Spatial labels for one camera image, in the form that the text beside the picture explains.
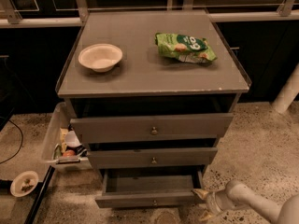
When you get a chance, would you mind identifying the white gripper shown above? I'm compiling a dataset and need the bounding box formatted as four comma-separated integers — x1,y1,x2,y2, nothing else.
192,189,229,222

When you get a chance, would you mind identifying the grey bottom drawer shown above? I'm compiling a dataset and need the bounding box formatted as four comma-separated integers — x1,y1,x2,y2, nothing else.
95,166,202,208

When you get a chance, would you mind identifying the grey drawer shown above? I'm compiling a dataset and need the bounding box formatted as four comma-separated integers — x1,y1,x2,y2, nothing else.
88,147,218,169
70,113,233,144
95,166,202,208

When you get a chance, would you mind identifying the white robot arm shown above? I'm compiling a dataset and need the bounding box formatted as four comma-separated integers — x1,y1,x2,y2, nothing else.
192,180,299,224

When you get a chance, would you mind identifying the grey middle drawer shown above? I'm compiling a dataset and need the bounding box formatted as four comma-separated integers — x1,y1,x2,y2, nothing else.
88,147,218,169

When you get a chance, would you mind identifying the grey drawer cabinet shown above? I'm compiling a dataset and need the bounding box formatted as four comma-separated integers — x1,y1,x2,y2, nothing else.
54,10,252,185

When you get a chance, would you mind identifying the grey top drawer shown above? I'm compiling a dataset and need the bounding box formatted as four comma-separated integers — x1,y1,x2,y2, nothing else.
70,113,233,144

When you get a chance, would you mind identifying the white pole base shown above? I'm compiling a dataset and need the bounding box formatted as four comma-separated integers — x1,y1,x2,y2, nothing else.
272,64,299,113

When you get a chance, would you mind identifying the white cup in bin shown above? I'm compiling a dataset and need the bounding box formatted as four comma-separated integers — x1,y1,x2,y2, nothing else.
64,131,80,147

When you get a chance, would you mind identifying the clear plastic storage bin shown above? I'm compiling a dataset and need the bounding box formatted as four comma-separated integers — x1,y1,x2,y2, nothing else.
41,102,92,172

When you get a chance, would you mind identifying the green snack bag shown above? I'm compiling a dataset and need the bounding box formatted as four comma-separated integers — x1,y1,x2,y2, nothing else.
155,33,217,63

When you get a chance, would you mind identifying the black floor bar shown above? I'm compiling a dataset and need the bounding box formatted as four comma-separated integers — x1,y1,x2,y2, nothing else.
24,166,55,224

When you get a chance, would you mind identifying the white bowl on floor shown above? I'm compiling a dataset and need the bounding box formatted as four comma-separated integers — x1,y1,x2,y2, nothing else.
10,171,38,198

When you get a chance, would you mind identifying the black cable on floor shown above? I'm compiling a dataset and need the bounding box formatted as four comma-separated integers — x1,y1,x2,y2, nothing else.
0,115,24,165

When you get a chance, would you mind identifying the metal railing frame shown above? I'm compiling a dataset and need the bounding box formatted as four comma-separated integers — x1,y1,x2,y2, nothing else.
0,0,299,28

